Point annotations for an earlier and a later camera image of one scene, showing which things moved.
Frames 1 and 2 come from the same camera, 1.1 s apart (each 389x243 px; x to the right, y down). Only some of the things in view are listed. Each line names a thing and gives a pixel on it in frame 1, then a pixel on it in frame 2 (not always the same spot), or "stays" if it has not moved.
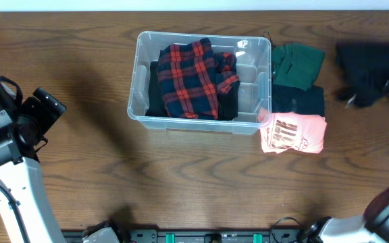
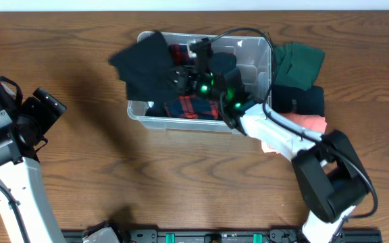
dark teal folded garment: (288, 99) stays
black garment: (363, 69) → (146, 68)
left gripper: (44, 117) stays
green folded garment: (295, 66) stays
